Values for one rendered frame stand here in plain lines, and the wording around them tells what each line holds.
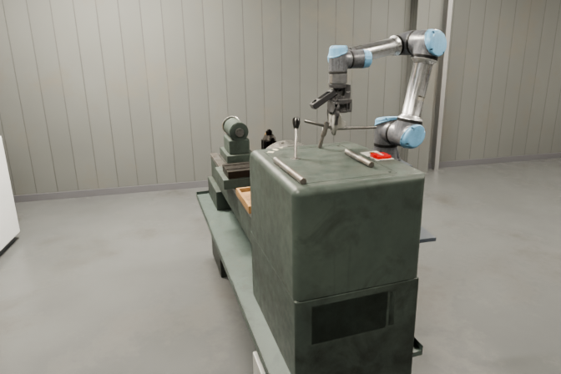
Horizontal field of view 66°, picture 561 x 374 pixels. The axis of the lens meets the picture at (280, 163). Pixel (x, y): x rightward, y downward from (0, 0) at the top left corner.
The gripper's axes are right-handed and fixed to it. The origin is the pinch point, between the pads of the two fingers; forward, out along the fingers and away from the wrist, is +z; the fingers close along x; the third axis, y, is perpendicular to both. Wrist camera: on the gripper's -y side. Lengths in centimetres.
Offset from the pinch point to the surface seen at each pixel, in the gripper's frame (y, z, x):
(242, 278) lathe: -36, 78, 27
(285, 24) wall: 91, -56, 331
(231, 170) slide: -30, 35, 75
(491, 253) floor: 184, 132, 88
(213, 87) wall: 4, 12, 339
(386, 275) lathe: 0, 42, -47
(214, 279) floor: -37, 132, 123
